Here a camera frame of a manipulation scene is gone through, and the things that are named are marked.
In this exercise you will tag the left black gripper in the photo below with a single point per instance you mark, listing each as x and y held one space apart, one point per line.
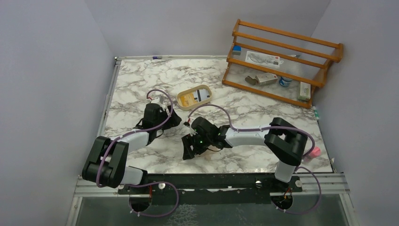
173 120

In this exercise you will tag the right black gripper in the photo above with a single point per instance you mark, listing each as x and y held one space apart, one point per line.
188 141

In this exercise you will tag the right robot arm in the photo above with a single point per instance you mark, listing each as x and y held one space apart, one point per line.
285 140

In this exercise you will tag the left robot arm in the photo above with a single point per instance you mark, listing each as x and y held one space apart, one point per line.
106 164

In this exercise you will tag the orange card in tray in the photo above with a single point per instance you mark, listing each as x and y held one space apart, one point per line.
187 100

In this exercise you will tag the white black card in tray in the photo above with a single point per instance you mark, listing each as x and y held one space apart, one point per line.
201 95

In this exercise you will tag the beige oval tray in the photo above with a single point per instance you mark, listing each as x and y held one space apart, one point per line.
190 91

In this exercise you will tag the brown small object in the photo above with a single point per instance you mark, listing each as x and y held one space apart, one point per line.
251 80

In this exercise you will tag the blue white small box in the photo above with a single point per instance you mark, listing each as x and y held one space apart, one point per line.
236 50

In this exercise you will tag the grey box with red label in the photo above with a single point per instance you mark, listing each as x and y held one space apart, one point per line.
266 78

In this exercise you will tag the clear packet with red label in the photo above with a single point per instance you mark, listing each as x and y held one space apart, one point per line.
262 59

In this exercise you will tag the blue white bottle cap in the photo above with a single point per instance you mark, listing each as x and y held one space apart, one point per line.
285 82

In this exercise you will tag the wooden shelf rack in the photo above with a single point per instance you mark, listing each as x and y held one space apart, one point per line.
282 65

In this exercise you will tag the pink object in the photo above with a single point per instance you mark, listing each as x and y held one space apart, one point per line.
316 152

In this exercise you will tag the green white small box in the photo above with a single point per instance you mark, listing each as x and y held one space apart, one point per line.
304 92

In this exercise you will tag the green white tube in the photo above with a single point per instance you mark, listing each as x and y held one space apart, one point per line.
316 113

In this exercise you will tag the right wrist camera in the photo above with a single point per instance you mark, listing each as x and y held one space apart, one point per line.
187 123

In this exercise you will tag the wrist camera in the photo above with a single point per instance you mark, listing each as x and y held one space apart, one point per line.
187 123
159 100

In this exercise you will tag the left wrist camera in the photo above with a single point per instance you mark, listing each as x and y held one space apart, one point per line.
159 100

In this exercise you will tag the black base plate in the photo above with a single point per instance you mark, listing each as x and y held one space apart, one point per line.
202 189

